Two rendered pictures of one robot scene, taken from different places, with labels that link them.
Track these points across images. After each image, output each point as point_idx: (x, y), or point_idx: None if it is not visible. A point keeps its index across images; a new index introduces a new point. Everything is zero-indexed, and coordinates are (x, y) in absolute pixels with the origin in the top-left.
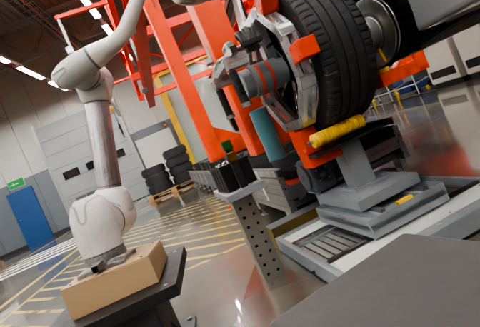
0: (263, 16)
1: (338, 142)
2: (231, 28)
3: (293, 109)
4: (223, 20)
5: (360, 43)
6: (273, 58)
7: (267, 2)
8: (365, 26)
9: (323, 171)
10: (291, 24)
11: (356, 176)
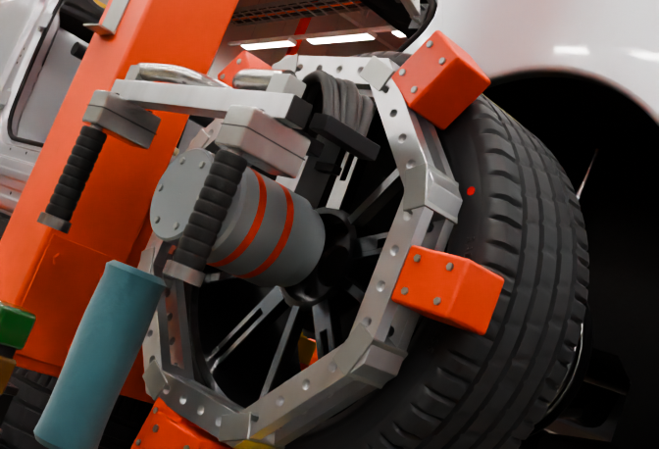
0: (407, 109)
1: None
2: (229, 16)
3: (204, 343)
4: None
5: (537, 383)
6: (308, 204)
7: (446, 90)
8: (571, 354)
9: None
10: (460, 199)
11: None
